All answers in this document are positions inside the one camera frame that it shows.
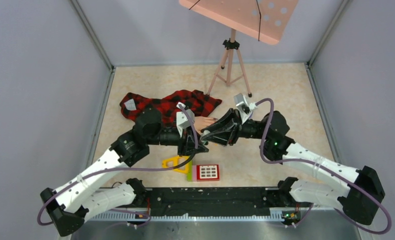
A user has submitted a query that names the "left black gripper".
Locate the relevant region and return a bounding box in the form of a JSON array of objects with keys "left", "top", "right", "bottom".
[{"left": 146, "top": 124, "right": 209, "bottom": 156}]

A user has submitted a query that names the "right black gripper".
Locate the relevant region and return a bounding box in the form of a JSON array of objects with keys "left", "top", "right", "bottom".
[{"left": 201, "top": 109, "right": 270, "bottom": 147}]

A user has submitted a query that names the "nail polish bottle grey cap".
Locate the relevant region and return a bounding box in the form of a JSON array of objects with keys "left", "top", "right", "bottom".
[{"left": 201, "top": 130, "right": 210, "bottom": 137}]

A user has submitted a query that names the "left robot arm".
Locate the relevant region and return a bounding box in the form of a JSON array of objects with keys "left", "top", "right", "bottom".
[{"left": 36, "top": 107, "right": 209, "bottom": 237}]

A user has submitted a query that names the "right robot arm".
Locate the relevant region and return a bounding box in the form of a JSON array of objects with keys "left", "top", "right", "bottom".
[{"left": 201, "top": 108, "right": 385, "bottom": 226}]

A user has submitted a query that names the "mannequin hand with painted nails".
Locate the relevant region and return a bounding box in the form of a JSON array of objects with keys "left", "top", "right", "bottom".
[{"left": 193, "top": 116, "right": 218, "bottom": 132}]

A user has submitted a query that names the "red window toy block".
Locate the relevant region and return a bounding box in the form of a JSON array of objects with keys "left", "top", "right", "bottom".
[{"left": 191, "top": 164, "right": 220, "bottom": 182}]

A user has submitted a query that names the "green toy plate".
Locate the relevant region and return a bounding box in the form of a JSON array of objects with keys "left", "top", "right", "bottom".
[{"left": 186, "top": 161, "right": 193, "bottom": 182}]

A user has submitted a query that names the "yellow triangle toy piece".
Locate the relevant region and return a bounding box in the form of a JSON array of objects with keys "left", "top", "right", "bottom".
[{"left": 161, "top": 156, "right": 192, "bottom": 174}]

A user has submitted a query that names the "red black plaid shirt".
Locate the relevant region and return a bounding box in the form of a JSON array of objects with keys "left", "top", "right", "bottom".
[{"left": 119, "top": 89, "right": 223, "bottom": 126}]

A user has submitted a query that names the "pink music stand tripod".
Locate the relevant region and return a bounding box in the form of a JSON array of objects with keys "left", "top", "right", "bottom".
[{"left": 206, "top": 28, "right": 253, "bottom": 98}]

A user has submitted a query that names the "pink perforated stand tray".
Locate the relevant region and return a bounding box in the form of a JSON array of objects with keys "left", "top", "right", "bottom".
[{"left": 178, "top": 0, "right": 299, "bottom": 45}]

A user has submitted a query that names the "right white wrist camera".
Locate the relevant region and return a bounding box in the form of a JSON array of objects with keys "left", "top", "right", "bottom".
[{"left": 233, "top": 93, "right": 257, "bottom": 123}]

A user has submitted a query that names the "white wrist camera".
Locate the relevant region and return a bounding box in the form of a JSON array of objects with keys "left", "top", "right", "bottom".
[
  {"left": 175, "top": 102, "right": 195, "bottom": 137},
  {"left": 233, "top": 93, "right": 257, "bottom": 123}
]

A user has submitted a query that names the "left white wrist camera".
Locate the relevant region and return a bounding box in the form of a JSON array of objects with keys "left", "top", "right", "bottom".
[{"left": 175, "top": 102, "right": 195, "bottom": 137}]

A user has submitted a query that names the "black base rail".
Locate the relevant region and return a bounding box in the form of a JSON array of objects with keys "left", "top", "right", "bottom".
[{"left": 132, "top": 187, "right": 297, "bottom": 217}]

